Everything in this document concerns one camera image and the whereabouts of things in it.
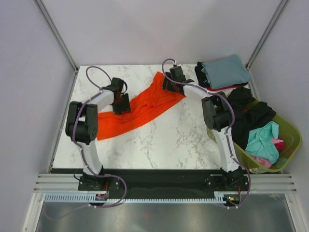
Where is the white slotted cable duct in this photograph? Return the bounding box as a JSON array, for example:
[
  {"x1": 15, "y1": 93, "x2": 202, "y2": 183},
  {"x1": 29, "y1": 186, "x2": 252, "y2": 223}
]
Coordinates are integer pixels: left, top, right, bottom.
[{"x1": 44, "y1": 193, "x2": 226, "y2": 204}]

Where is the black folded t shirt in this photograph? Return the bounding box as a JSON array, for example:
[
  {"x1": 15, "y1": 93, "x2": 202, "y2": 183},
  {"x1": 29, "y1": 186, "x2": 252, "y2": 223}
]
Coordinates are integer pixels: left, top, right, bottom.
[{"x1": 195, "y1": 62, "x2": 210, "y2": 88}]

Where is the black t shirt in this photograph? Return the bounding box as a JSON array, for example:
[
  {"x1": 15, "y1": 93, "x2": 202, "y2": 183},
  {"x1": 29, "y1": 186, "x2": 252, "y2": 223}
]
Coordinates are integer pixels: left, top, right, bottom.
[
  {"x1": 195, "y1": 62, "x2": 210, "y2": 88},
  {"x1": 227, "y1": 87, "x2": 277, "y2": 150}
]

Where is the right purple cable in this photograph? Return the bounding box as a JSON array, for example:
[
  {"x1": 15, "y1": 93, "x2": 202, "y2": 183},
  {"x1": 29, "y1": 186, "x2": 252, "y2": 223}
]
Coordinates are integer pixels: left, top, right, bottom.
[{"x1": 161, "y1": 58, "x2": 252, "y2": 210}]

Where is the left aluminium frame post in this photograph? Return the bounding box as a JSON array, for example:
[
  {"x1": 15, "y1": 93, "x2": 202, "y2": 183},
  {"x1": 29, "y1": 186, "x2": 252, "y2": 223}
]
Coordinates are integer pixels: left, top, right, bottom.
[{"x1": 33, "y1": 0, "x2": 79, "y2": 74}]

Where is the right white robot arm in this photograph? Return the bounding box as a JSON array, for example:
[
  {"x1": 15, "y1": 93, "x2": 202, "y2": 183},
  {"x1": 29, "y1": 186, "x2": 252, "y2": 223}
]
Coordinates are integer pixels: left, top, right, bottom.
[{"x1": 162, "y1": 65, "x2": 239, "y2": 173}]

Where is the grey-blue folded t shirt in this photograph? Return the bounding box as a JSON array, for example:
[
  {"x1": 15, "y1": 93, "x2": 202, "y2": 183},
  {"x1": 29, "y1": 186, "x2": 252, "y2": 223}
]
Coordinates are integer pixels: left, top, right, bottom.
[{"x1": 201, "y1": 55, "x2": 252, "y2": 89}]

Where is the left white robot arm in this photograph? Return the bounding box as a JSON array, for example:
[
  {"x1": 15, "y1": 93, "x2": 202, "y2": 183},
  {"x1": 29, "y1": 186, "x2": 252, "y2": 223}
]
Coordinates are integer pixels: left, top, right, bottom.
[{"x1": 65, "y1": 77, "x2": 131, "y2": 190}]

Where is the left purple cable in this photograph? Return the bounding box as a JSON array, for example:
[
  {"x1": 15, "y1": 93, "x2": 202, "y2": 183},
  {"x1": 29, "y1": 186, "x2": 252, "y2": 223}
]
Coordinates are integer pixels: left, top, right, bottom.
[{"x1": 72, "y1": 66, "x2": 128, "y2": 209}]

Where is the aluminium frame post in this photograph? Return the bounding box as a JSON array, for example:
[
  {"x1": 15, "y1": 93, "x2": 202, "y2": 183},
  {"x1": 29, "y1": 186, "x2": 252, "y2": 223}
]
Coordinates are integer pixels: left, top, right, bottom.
[
  {"x1": 33, "y1": 0, "x2": 79, "y2": 74},
  {"x1": 245, "y1": 0, "x2": 290, "y2": 71}
]

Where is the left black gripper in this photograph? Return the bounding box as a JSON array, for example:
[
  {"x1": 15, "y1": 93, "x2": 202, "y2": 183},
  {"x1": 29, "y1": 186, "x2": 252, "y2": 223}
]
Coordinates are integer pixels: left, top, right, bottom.
[{"x1": 112, "y1": 94, "x2": 131, "y2": 116}]

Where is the right aluminium frame post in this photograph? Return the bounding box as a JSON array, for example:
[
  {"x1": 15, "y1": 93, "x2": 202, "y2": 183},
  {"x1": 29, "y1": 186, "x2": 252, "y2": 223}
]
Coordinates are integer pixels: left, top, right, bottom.
[{"x1": 245, "y1": 0, "x2": 290, "y2": 71}]

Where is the purple cable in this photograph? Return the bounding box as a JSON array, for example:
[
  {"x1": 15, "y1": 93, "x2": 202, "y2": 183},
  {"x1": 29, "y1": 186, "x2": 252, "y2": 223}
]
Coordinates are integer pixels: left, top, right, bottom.
[
  {"x1": 72, "y1": 66, "x2": 128, "y2": 209},
  {"x1": 161, "y1": 58, "x2": 252, "y2": 210}
]

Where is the teal t shirt in bin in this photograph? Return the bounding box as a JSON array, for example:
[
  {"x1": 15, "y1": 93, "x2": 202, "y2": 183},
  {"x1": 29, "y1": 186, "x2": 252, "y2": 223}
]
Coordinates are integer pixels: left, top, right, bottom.
[{"x1": 245, "y1": 121, "x2": 280, "y2": 164}]

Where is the pink garment in bin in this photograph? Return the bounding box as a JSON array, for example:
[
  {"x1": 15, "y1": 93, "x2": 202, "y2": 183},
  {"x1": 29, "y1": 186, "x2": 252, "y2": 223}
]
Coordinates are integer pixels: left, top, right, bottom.
[{"x1": 247, "y1": 138, "x2": 284, "y2": 168}]

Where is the red folded t shirt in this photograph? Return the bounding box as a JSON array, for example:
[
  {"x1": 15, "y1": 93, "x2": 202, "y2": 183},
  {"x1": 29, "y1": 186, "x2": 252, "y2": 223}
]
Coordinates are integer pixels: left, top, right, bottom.
[{"x1": 206, "y1": 83, "x2": 248, "y2": 92}]

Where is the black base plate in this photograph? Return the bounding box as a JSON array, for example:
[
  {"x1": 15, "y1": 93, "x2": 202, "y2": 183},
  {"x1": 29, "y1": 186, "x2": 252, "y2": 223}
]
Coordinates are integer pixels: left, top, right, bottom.
[{"x1": 78, "y1": 168, "x2": 249, "y2": 199}]

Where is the green plastic bin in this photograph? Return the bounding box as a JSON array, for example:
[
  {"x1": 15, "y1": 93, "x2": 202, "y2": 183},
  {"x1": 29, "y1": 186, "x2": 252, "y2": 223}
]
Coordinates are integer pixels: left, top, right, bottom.
[{"x1": 206, "y1": 90, "x2": 303, "y2": 174}]

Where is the aluminium rail bar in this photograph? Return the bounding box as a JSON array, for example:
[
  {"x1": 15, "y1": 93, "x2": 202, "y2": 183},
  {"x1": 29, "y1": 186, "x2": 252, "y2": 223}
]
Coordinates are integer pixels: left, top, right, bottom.
[{"x1": 34, "y1": 170, "x2": 296, "y2": 194}]

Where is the orange t shirt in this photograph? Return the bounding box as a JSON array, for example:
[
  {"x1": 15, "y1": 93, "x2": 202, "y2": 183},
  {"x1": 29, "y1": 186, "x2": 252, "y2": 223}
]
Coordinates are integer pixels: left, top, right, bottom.
[{"x1": 97, "y1": 72, "x2": 184, "y2": 141}]

